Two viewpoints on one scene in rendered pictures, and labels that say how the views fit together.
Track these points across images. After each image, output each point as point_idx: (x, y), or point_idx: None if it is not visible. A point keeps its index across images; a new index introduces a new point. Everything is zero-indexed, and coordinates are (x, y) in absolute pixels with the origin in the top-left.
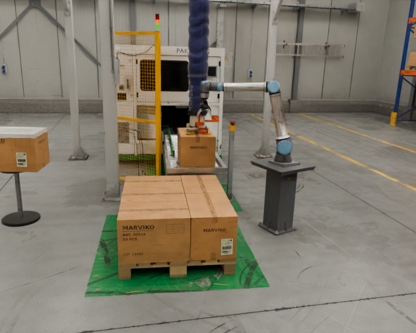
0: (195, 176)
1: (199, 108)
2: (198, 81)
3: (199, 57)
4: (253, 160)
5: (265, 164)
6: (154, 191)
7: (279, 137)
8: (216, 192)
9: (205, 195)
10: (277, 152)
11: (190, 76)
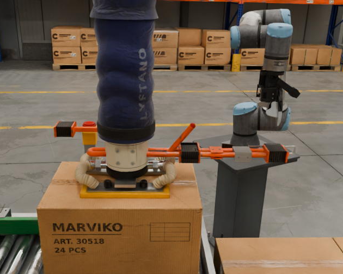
0: (237, 270)
1: (282, 101)
2: (153, 32)
3: None
4: (237, 167)
5: (257, 160)
6: None
7: (284, 106)
8: (338, 248)
9: None
10: (251, 134)
11: (140, 19)
